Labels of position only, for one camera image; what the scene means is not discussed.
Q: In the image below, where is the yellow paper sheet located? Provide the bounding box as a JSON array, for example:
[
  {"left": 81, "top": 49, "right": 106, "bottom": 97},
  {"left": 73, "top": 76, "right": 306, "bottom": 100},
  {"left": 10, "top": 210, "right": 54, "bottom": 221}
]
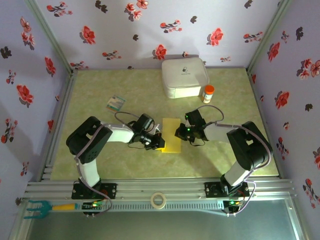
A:
[{"left": 161, "top": 117, "right": 182, "bottom": 154}]

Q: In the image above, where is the orange-capped pill bottle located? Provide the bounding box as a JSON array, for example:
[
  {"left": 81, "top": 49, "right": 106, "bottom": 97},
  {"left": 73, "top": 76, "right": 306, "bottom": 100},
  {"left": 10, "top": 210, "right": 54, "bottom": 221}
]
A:
[{"left": 200, "top": 84, "right": 215, "bottom": 105}]

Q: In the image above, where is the small printed sachet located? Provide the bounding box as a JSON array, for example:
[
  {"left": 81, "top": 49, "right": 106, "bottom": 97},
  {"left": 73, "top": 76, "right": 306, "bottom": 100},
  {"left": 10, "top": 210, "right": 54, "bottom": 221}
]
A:
[{"left": 105, "top": 94, "right": 127, "bottom": 115}]

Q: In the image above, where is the roll of masking tape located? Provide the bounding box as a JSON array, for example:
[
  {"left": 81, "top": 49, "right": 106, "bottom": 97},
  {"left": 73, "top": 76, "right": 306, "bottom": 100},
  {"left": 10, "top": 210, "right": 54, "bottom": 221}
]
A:
[{"left": 150, "top": 192, "right": 167, "bottom": 210}]

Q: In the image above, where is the white zipped case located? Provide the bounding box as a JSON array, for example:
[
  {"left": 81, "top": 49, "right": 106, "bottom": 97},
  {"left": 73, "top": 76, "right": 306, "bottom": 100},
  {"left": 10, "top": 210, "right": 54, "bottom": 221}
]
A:
[{"left": 161, "top": 56, "right": 210, "bottom": 100}]

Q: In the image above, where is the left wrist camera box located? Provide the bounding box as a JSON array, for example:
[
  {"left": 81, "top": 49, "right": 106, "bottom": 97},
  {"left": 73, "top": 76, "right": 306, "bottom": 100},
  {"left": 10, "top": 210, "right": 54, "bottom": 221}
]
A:
[{"left": 152, "top": 122, "right": 163, "bottom": 136}]

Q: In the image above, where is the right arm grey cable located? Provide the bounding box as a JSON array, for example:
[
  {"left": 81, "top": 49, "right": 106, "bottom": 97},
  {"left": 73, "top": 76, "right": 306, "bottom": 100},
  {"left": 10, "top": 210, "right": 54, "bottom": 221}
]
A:
[{"left": 197, "top": 104, "right": 274, "bottom": 218}]

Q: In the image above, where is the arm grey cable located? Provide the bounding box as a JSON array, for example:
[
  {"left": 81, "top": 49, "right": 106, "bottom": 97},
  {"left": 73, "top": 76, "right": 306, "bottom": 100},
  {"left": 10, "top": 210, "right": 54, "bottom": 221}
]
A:
[
  {"left": 197, "top": 104, "right": 274, "bottom": 218},
  {"left": 74, "top": 111, "right": 161, "bottom": 218}
]

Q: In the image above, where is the left arm grey cable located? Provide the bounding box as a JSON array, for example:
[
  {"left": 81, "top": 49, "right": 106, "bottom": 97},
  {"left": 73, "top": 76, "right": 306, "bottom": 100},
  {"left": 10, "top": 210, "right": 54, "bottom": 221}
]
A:
[{"left": 74, "top": 111, "right": 161, "bottom": 218}]

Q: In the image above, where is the aluminium mounting rail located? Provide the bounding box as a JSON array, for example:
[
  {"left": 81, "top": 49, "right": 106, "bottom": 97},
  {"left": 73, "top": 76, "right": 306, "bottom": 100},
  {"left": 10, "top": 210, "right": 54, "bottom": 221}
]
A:
[{"left": 23, "top": 177, "right": 297, "bottom": 202}]

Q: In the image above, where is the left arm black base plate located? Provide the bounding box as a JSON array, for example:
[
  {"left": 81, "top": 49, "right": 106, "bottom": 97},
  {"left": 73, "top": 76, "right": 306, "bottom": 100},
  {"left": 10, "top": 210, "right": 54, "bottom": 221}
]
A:
[{"left": 71, "top": 182, "right": 118, "bottom": 200}]

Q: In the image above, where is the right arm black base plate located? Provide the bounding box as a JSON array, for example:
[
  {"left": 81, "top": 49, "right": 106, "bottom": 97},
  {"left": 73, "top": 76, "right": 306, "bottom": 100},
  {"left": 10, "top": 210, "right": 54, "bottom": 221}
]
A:
[{"left": 204, "top": 181, "right": 250, "bottom": 198}]

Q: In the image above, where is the slotted grey cable duct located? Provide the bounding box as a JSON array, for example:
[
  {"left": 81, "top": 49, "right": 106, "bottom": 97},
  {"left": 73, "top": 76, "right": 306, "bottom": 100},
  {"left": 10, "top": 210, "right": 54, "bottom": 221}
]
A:
[{"left": 81, "top": 201, "right": 226, "bottom": 213}]

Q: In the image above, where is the aluminium side rail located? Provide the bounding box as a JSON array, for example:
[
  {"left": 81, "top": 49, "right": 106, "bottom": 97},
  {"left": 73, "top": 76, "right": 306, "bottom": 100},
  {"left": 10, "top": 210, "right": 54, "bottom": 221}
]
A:
[
  {"left": 37, "top": 69, "right": 79, "bottom": 181},
  {"left": 246, "top": 66, "right": 285, "bottom": 180}
]

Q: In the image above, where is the teal rake with yellow handle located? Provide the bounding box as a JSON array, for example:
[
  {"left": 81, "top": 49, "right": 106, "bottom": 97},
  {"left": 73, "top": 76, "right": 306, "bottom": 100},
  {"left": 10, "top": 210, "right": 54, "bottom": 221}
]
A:
[{"left": 23, "top": 199, "right": 77, "bottom": 220}]

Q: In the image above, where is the aluminium frame post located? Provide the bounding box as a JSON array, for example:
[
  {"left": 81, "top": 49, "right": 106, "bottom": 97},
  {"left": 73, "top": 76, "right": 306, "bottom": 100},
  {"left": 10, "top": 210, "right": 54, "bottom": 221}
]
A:
[
  {"left": 246, "top": 0, "right": 293, "bottom": 75},
  {"left": 24, "top": 0, "right": 76, "bottom": 76}
]

